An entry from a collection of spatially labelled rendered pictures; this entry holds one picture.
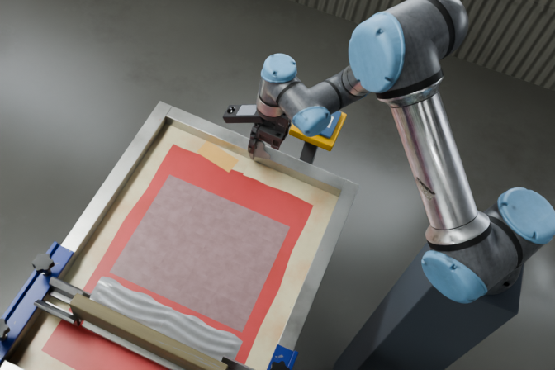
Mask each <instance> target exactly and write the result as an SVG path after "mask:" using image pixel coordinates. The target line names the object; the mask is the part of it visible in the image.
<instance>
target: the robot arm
mask: <svg viewBox="0 0 555 370"><path fill-rule="evenodd" d="M468 25H469V23H468V15H467V11H466V9H465V7H464V6H463V4H462V3H461V2H460V0H406V1H404V2H402V3H400V4H398V5H396V6H394V7H391V8H389V9H387V10H386V11H384V12H378V13H376V14H374V15H373V16H371V17H370V18H369V19H367V20H366V21H364V22H362V23H361V24H359V25H358V26H357V27H356V29H355V30H354V31H353V34H352V38H351V39H350V41H349V62H350V65H349V66H348V67H346V68H345V69H343V70H342V71H341V72H339V73H338V74H336V75H335V76H333V77H331V78H328V79H326V80H325V81H323V82H321V83H318V84H316V85H315V86H313V87H311V88H307V87H306V86H305V85H304V84H303V83H302V82H301V80H300V79H299V78H298V77H297V76H296V73H297V71H296V62H295V61H294V59H293V58H291V57H290V56H288V55H285V54H275V55H270V56H269V57H268V58H267V59H266V60H265V62H264V65H263V69H262V71H261V79H260V84H259V92H258V96H257V102H256V104H241V105H229V106H228V107H227V109H226V111H225V113H224V115H223V119H224V121H225V123H254V124H253V126H252V129H251V132H250V139H249V144H248V153H249V157H250V158H251V159H252V160H254V157H258V158H261V159H270V158H271V155H270V154H269V153H268V152H267V151H266V150H265V149H264V147H265V144H264V142H263V141H265V142H266V143H268V144H270V145H271V147H270V148H273V149H276V150H279V148H280V145H281V143H282V142H283V141H284V140H285V139H286V137H287V134H288V131H289V128H290V126H291V122H292V124H293V125H294V126H295V127H296V128H298V129H299V130H300V131H301V133H302V134H303V135H305V136H307V137H313V136H316V135H318V134H320V133H321V132H322V131H323V130H325V129H326V128H327V126H328V125H329V124H330V122H331V115H332V114H333V113H335V112H337V111H338V110H340V109H342V108H344V107H346V106H348V105H349V104H351V103H353V102H356V101H357V100H360V99H362V98H364V97H366V96H367V95H368V94H369V93H376V95H377V99H378V100H379V101H381V102H385V103H386V104H388V105H389V106H390V108H391V113H392V115H393V118H394V120H395V123H396V127H397V129H398V132H399V135H400V137H401V141H402V144H403V146H404V149H405V152H406V156H407V158H408V161H409V164H410V167H411V170H412V173H413V175H414V178H415V182H416V185H417V187H418V189H419V192H420V196H421V199H422V202H423V204H424V207H425V210H426V213H427V216H428V218H429V223H430V225H429V227H428V229H427V231H426V232H425V236H426V239H427V242H428V245H429V251H427V252H426V253H425V255H424V256H423V258H422V260H421V265H422V268H423V271H424V273H425V276H426V277H427V278H428V279H429V281H430V282H431V283H432V285H433V286H434V287H435V288H436V289H437V290H438V291H440V292H441V293H442V294H443V295H445V296H446V297H447V298H449V299H451V300H453V301H455V302H459V303H464V304H466V303H471V302H473V301H475V300H476V299H477V298H479V297H480V296H484V295H486V294H487V295H495V294H499V293H502V292H504V291H506V290H507V289H509V288H510V287H511V286H512V285H513V284H514V283H515V282H516V281H517V279H518V277H519V275H520V271H521V268H522V265H523V263H524V262H525V261H527V260H528V259H529V258H530V257H531V256H532V255H533V254H535V253H536V252H537V251H538V250H539V249H540V248H541V247H543V246H544V245H545V244H547V243H548V242H550V241H551V239H552V238H553V236H554V235H555V210H553V207H552V206H551V205H550V203H549V202H548V201H547V200H546V199H545V198H544V197H542V196H541V195H539V194H538V193H536V192H534V191H532V190H527V189H526V188H523V187H514V188H511V189H509V190H507V191H506V192H504V193H502V194H501V195H500V196H499V198H498V200H497V201H496V202H495V203H494V204H493V205H492V206H491V207H489V208H488V209H487V210H485V211H484V212H480V211H478V210H477V207H476V204H475V202H474V199H473V196H472V192H471V189H470V187H469V183H468V180H467V176H466V174H465V171H464V168H463V164H462V160H461V158H460V155H459V152H458V148H457V146H456V143H455V140H454V137H453V132H452V130H451V127H450V125H449V122H448V117H447V114H446V111H445V109H444V105H443V102H442V99H441V97H440V93H439V85H440V84H441V82H442V80H443V78H444V73H443V70H442V68H441V65H440V62H439V61H440V60H441V59H443V58H445V57H446V56H448V55H450V54H452V53H453V52H454V51H455V50H456V49H457V48H458V47H459V46H460V45H461V44H462V43H463V41H464V39H465V37H466V35H467V31H468Z"/></svg>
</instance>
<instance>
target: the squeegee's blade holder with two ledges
mask: <svg viewBox="0 0 555 370"><path fill-rule="evenodd" d="M82 327H83V328H84V329H86V330H90V331H92V332H93V333H95V334H98V335H100V336H102V337H103V338H105V339H108V340H110V341H111V342H113V343H115V344H119V345H120V346H122V347H124V348H126V349H129V350H130V351H132V352H134V353H137V354H139V355H140V356H142V357H144V358H147V359H149V360H151V361H153V362H155V363H157V364H159V365H161V366H163V367H165V368H167V369H169V370H187V369H185V368H182V367H180V366H178V365H176V364H174V363H171V362H169V361H168V360H166V359H164V358H161V357H160V356H158V355H156V354H154V353H151V352H149V351H147V350H145V349H143V348H141V347H139V346H137V345H135V344H133V343H131V342H129V341H127V340H124V339H122V338H120V337H118V336H116V335H114V334H112V333H110V332H108V331H106V330H104V329H102V328H99V327H97V326H95V325H93V324H91V323H89V322H87V321H84V322H83V324H82Z"/></svg>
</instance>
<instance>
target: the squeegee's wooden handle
mask: <svg viewBox="0 0 555 370"><path fill-rule="evenodd" d="M69 305H70V308H71V310H72V312H73V315H74V316H76V317H78V318H79V319H80V320H83V321H87V322H89V323H91V324H93V325H95V326H97V327H99V328H102V329H104V330H106V331H108V332H110V333H112V334H114V335H116V336H118V337H120V338H122V339H124V340H127V341H129V342H131V343H133V344H135V345H137V346H139V347H141V348H143V349H145V350H147V351H149V352H151V353H154V354H156V355H158V356H160V357H161V358H164V359H166V360H168V361H169V362H171V363H174V364H176V365H178V366H180V367H182V368H185V369H187V370H227V369H228V365H227V364H225V363H223V362H221V361H219V360H217V359H214V358H212V357H210V356H208V355H206V354H204V353H202V352H200V351H198V350H196V349H193V348H191V347H189V346H187V345H185V344H183V343H181V342H179V341H177V340H176V339H172V338H170V337H168V336H167V335H165V334H162V333H160V332H158V331H157V330H153V329H151V328H150V327H148V326H146V325H143V324H141V323H140V322H138V321H136V320H132V319H131V318H129V317H127V316H125V315H122V314H121V313H119V312H117V311H114V310H112V309H110V308H108V307H106V306H104V305H102V304H100V303H98V302H96V301H93V300H91V299H89V298H87V297H85V296H83V295H81V294H79V293H76V294H75V296H74V298H73V299H72V301H71V302H70V303H69Z"/></svg>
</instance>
